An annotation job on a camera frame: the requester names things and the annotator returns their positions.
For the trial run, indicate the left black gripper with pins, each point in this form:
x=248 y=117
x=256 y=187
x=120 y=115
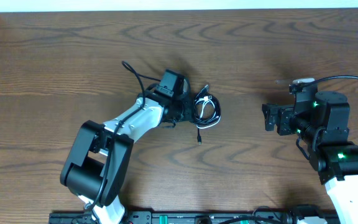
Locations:
x=189 y=114

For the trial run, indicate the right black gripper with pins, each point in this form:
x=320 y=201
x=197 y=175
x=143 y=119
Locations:
x=285 y=113

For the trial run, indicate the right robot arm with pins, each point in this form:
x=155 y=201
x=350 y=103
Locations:
x=320 y=119

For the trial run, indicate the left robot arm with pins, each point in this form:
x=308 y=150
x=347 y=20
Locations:
x=97 y=163

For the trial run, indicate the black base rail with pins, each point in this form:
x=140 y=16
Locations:
x=262 y=214

